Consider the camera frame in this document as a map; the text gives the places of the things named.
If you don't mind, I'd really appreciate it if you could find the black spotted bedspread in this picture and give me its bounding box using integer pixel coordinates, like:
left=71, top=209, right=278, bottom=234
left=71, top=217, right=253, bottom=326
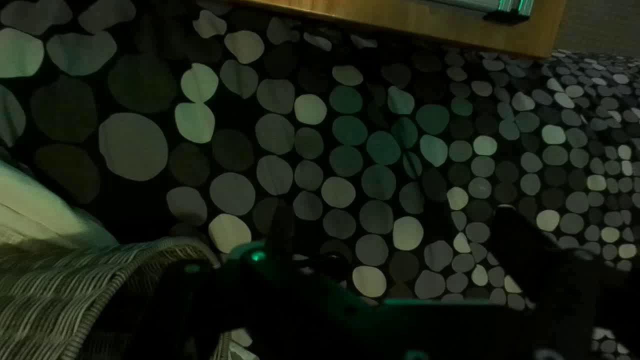
left=0, top=0, right=640, bottom=360

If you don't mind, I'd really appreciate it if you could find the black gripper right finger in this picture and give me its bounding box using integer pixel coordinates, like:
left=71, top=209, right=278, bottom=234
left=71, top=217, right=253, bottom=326
left=495, top=206, right=605, bottom=324

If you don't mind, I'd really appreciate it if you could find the wooden bunk bed frame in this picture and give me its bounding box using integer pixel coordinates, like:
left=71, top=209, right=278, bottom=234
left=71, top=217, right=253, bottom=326
left=228, top=0, right=570, bottom=59

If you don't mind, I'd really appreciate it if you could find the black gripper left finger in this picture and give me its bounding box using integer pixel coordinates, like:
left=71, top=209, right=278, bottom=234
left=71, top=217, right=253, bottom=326
left=266, top=199, right=305, bottom=264

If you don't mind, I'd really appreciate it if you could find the white cloth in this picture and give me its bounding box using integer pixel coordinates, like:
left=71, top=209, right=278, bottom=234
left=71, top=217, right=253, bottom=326
left=0, top=158, right=122, bottom=251

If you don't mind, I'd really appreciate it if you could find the grey wicker basket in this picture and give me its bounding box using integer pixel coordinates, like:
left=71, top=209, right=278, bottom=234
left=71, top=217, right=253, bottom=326
left=0, top=235, right=227, bottom=360

